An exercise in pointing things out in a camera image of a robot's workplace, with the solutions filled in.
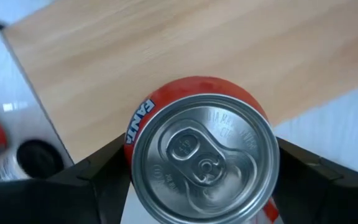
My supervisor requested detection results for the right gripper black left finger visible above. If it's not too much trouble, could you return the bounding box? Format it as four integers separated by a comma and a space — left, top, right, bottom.
0, 133, 132, 224

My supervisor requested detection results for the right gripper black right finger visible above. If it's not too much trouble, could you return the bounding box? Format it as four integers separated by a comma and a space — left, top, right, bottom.
273, 136, 358, 224

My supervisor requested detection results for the red Fanta can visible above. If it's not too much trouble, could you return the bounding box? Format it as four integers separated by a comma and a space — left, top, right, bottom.
123, 75, 281, 224

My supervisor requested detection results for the silver Celsius can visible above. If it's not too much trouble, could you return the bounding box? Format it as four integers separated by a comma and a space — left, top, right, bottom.
0, 139, 65, 183

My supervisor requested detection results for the wooden shelf black metal frame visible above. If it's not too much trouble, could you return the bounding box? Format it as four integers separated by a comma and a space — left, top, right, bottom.
0, 0, 358, 164

